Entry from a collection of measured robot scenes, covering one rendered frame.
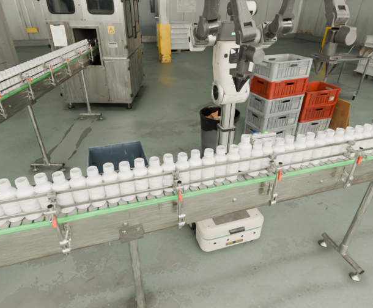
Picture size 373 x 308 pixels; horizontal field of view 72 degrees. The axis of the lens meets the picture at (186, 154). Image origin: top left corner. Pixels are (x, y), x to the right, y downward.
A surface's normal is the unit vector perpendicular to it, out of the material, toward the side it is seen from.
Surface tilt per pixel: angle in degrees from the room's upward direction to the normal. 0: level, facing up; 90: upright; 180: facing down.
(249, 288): 0
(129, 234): 90
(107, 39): 90
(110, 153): 90
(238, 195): 90
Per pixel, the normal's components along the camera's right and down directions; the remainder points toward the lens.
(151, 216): 0.31, 0.49
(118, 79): 0.00, 0.51
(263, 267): 0.01, -0.86
